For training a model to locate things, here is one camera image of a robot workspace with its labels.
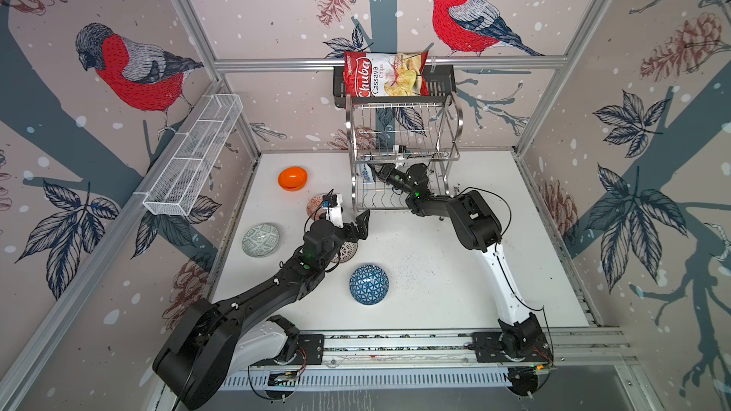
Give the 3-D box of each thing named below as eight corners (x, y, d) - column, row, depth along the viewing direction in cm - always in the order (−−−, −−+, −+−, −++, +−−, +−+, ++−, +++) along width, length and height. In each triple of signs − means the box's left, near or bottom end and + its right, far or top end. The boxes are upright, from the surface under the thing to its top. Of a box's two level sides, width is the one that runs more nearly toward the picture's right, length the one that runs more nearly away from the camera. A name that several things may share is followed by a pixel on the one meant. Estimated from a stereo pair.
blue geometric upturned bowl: (349, 304, 82) (348, 300, 79) (351, 270, 89) (350, 264, 86) (388, 304, 82) (389, 300, 79) (387, 270, 89) (388, 264, 86)
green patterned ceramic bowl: (243, 258, 93) (237, 252, 89) (252, 230, 100) (247, 223, 96) (276, 258, 93) (272, 252, 89) (283, 230, 100) (279, 223, 96)
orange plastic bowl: (278, 193, 109) (275, 186, 105) (283, 173, 115) (281, 166, 112) (305, 193, 109) (303, 187, 105) (309, 173, 115) (307, 166, 112)
